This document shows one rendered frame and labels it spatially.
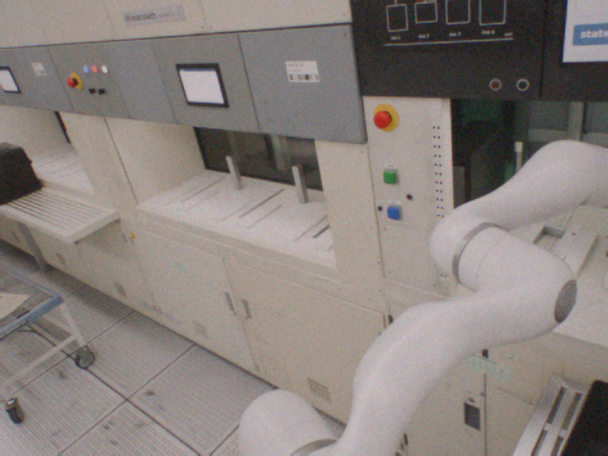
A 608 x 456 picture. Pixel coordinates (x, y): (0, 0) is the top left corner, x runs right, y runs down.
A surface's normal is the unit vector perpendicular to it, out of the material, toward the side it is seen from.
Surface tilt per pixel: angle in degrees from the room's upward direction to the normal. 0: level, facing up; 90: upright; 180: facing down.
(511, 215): 119
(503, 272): 32
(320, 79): 90
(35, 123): 90
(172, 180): 90
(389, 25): 90
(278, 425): 3
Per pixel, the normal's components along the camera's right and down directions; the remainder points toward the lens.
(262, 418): -0.46, -0.69
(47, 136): 0.76, 0.19
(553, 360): -0.62, 0.47
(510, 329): -0.11, 0.68
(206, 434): -0.18, -0.86
